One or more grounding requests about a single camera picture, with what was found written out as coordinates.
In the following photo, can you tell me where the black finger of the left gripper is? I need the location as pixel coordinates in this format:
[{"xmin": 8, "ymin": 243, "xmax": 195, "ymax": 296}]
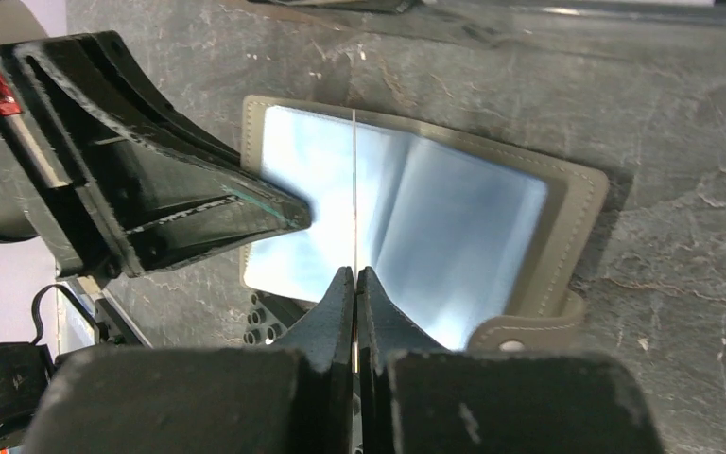
[{"xmin": 15, "ymin": 31, "xmax": 311, "ymax": 276}]

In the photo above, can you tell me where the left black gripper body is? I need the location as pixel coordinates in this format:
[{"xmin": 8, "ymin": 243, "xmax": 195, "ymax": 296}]
[{"xmin": 0, "ymin": 66, "xmax": 119, "ymax": 279}]

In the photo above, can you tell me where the dark grey studded baseplate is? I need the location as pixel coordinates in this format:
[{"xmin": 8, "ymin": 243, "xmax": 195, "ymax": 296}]
[{"xmin": 243, "ymin": 290, "xmax": 306, "ymax": 345}]

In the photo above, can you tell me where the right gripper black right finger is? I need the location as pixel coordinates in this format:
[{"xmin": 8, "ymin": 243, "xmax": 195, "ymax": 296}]
[{"xmin": 356, "ymin": 267, "xmax": 447, "ymax": 376}]

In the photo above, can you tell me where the grey blue card holder wallet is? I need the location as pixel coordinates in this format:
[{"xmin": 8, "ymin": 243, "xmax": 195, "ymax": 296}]
[{"xmin": 240, "ymin": 96, "xmax": 609, "ymax": 351}]

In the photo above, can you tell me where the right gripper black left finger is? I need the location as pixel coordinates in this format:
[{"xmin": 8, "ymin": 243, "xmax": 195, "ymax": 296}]
[{"xmin": 272, "ymin": 267, "xmax": 354, "ymax": 374}]

